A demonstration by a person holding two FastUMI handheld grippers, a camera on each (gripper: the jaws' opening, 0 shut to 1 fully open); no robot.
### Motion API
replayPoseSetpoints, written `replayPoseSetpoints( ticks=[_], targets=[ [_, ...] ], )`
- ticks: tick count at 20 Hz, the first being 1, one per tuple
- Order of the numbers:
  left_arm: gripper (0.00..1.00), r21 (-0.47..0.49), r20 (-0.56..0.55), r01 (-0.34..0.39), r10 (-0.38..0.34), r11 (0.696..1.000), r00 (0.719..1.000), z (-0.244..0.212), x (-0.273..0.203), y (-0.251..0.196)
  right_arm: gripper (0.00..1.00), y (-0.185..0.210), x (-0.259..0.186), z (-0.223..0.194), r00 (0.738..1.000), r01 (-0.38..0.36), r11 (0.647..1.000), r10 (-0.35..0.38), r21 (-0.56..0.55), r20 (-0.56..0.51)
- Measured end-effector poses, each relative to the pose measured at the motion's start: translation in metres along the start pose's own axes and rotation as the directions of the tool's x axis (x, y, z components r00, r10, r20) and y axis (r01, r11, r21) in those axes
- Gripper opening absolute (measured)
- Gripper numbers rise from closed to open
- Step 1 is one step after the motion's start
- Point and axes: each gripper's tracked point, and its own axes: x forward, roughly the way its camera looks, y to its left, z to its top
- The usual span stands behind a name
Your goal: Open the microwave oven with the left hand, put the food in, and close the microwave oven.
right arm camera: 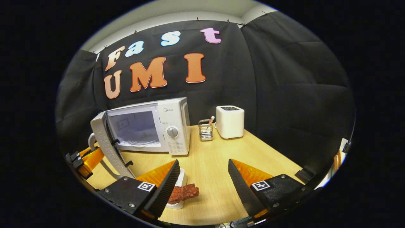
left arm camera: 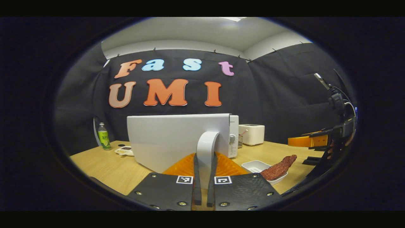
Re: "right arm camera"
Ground small white dish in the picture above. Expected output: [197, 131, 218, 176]
[165, 168, 188, 209]

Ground red meat strip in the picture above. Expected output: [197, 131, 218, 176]
[168, 184, 200, 204]

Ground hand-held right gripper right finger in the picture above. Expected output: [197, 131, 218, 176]
[228, 159, 317, 222]

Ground glass turntable plate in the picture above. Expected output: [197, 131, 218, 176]
[126, 132, 156, 147]

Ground white toaster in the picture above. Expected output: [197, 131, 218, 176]
[216, 105, 245, 139]

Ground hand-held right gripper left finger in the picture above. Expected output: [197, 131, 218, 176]
[97, 159, 181, 221]

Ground white microwave oven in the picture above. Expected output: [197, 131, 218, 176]
[88, 97, 191, 179]

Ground metal mesh holder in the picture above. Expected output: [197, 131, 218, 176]
[198, 119, 214, 141]

